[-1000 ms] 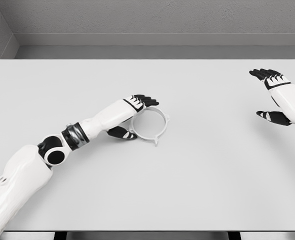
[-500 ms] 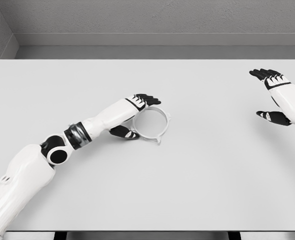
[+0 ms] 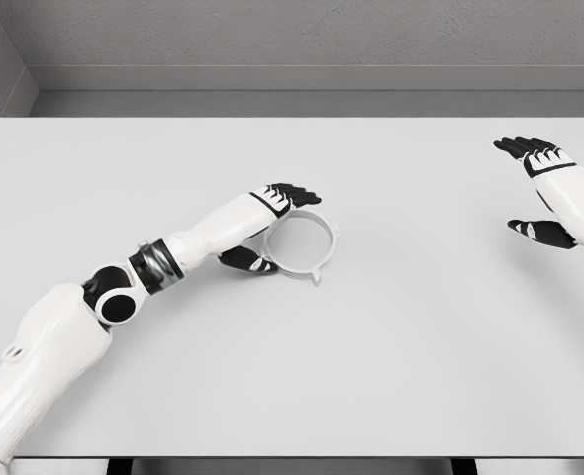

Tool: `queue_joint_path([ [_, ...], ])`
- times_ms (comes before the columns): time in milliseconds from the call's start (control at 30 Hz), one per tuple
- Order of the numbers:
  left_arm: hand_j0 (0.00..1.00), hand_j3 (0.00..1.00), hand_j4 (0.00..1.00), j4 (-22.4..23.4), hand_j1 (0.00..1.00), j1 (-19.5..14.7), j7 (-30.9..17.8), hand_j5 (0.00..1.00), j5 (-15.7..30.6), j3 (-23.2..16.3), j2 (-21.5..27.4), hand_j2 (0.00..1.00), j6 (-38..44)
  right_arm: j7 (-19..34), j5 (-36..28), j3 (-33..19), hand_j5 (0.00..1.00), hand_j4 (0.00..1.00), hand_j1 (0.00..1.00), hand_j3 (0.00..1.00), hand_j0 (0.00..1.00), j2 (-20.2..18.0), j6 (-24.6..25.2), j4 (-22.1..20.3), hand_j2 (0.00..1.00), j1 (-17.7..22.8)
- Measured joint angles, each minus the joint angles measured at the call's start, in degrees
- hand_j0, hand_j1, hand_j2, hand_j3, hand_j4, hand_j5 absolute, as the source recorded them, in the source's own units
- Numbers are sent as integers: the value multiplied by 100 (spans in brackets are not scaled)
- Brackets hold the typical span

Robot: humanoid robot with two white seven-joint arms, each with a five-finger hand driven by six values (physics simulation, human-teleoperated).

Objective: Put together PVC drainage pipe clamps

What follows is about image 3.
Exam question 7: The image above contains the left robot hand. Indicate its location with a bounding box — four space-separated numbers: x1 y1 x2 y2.
211 182 324 275

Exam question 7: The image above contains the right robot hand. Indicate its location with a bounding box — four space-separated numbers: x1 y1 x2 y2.
492 135 584 250

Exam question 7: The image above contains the white ring pipe clamp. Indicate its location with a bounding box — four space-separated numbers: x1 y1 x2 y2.
261 209 343 288

